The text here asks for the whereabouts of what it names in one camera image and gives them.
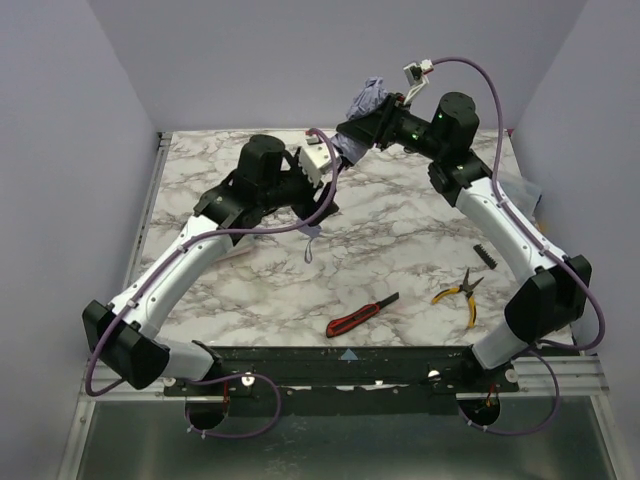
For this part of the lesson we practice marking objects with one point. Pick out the small black comb part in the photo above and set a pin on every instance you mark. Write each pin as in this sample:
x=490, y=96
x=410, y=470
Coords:
x=485, y=256

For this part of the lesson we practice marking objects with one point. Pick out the red black utility knife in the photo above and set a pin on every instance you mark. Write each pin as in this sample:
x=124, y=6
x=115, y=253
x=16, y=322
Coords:
x=340, y=326

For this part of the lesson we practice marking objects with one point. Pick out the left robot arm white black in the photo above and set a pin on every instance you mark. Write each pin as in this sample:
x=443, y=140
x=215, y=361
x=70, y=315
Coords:
x=123, y=334

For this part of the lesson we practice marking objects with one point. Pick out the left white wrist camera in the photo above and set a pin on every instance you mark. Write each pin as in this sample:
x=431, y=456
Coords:
x=315, y=161

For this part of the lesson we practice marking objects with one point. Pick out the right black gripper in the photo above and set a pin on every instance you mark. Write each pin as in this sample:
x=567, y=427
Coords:
x=386, y=120

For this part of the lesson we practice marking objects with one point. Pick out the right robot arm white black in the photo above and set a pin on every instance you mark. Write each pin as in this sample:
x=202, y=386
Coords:
x=550, y=293

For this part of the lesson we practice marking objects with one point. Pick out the aluminium frame rail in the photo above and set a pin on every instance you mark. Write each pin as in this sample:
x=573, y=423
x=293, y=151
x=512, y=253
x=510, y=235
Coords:
x=576, y=376

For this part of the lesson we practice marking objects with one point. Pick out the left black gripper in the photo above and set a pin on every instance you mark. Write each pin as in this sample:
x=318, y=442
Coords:
x=310, y=201

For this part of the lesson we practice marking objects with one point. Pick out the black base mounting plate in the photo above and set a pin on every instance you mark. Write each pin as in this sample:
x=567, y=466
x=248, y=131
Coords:
x=341, y=381

